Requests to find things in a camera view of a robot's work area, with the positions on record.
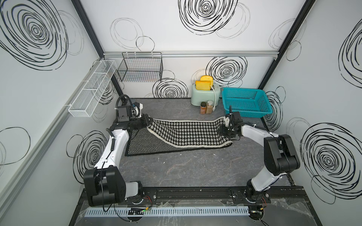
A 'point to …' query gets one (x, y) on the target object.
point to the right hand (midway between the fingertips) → (221, 132)
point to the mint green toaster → (197, 96)
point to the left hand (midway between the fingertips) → (151, 118)
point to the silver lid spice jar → (209, 107)
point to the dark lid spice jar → (203, 108)
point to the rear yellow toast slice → (207, 78)
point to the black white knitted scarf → (161, 135)
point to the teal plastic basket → (250, 102)
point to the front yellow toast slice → (203, 85)
